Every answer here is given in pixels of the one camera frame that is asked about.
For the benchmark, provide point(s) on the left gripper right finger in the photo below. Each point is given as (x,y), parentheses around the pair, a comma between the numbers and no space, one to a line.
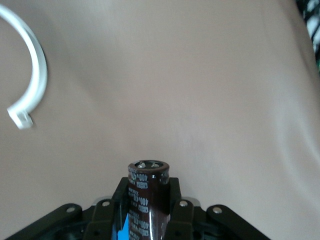
(200,222)

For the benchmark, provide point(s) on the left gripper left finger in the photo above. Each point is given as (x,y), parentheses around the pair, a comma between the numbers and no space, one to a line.
(100,220)

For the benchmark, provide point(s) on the long dark electrolytic capacitor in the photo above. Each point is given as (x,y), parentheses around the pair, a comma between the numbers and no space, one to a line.
(147,200)

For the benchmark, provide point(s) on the white half-round pipe clamp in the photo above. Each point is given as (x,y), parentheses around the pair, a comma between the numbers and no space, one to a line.
(40,65)

